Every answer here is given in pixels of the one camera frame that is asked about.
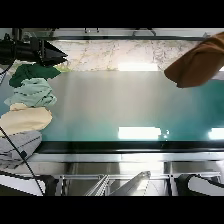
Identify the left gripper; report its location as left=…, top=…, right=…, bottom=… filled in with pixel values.
left=30, top=38, right=47, bottom=66

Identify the brown shirt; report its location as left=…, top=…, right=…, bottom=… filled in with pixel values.
left=163, top=31, right=224, bottom=90

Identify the dark green garment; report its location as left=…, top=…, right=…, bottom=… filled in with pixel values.
left=8, top=63, right=63, bottom=89

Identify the pale green garment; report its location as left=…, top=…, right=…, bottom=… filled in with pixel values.
left=3, top=77, right=58, bottom=109

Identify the cream garment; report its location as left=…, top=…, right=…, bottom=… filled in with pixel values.
left=0, top=102, right=54, bottom=138

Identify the grey garment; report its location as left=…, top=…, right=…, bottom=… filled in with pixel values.
left=0, top=129, right=44, bottom=170

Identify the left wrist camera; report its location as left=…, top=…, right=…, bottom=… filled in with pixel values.
left=11, top=27, right=33, bottom=44

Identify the black cable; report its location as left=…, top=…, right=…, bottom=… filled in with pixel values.
left=0, top=125, right=45, bottom=197

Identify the silver frame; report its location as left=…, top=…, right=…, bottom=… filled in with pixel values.
left=0, top=27, right=224, bottom=197

